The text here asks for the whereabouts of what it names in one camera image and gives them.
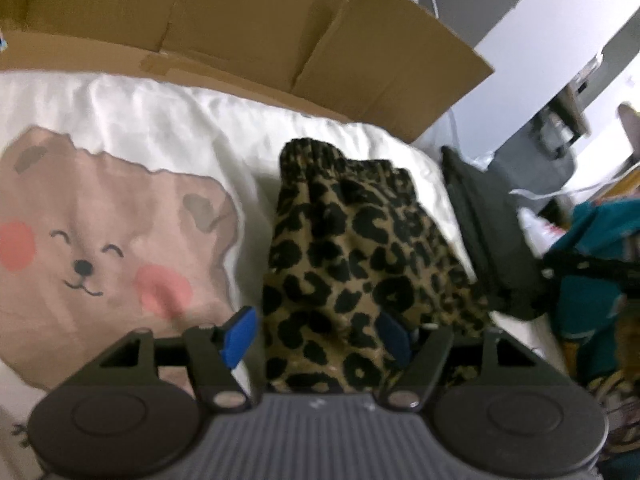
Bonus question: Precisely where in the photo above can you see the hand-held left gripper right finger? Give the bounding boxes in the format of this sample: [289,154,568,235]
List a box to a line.
[377,312,576,411]

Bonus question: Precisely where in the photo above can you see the leopard print shorts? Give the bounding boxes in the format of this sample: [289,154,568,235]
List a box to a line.
[260,137,493,396]

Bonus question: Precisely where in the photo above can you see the teal patterned cloth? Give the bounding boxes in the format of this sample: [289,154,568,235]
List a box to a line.
[542,199,640,391]

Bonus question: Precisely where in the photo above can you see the brown cardboard sheet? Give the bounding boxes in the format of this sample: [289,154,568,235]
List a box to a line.
[0,0,496,146]

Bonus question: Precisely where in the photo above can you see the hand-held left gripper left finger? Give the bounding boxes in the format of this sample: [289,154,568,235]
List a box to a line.
[47,306,259,411]

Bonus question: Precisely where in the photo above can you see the white printed blanket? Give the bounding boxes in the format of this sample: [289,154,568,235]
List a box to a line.
[0,71,556,456]

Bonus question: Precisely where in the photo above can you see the folded black clothes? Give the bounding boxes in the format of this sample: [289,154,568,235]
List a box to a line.
[439,146,548,320]

